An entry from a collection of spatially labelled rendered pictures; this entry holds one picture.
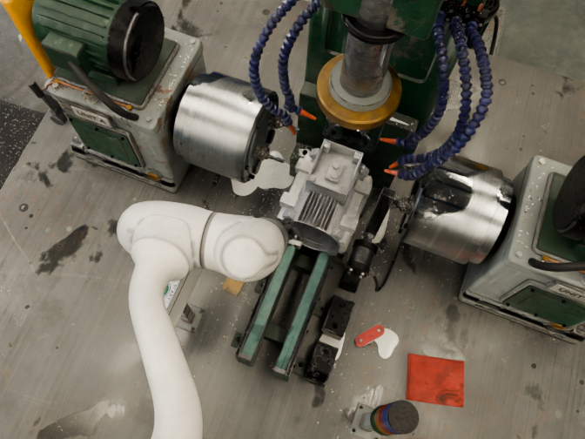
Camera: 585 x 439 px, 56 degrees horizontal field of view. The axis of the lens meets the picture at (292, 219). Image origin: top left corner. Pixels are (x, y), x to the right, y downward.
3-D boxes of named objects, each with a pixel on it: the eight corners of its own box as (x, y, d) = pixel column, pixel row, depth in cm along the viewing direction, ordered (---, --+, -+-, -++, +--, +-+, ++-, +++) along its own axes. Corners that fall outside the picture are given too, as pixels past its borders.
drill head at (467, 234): (390, 165, 157) (410, 117, 134) (532, 215, 153) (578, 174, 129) (362, 242, 148) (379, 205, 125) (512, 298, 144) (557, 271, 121)
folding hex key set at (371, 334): (379, 323, 152) (380, 322, 150) (386, 334, 151) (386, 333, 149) (352, 339, 150) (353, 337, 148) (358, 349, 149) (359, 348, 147)
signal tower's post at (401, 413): (358, 401, 144) (389, 388, 105) (387, 414, 143) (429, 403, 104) (348, 432, 141) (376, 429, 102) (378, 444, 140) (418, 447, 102)
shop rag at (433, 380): (405, 400, 145) (406, 399, 144) (407, 353, 149) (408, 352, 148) (463, 408, 144) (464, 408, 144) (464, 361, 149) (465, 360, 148)
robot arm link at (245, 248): (292, 219, 102) (224, 206, 104) (277, 231, 87) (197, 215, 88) (283, 276, 103) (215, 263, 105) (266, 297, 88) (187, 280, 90)
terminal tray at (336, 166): (320, 152, 140) (323, 138, 133) (360, 167, 139) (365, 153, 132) (303, 192, 136) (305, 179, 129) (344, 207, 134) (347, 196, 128)
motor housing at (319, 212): (302, 173, 155) (305, 139, 137) (366, 198, 152) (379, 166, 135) (274, 236, 148) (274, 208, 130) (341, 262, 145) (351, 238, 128)
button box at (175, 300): (183, 264, 135) (169, 253, 131) (204, 268, 131) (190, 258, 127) (151, 329, 129) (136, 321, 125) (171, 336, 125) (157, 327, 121)
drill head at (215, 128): (177, 89, 164) (160, 30, 141) (292, 130, 160) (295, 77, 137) (137, 158, 155) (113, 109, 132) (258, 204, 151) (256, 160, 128)
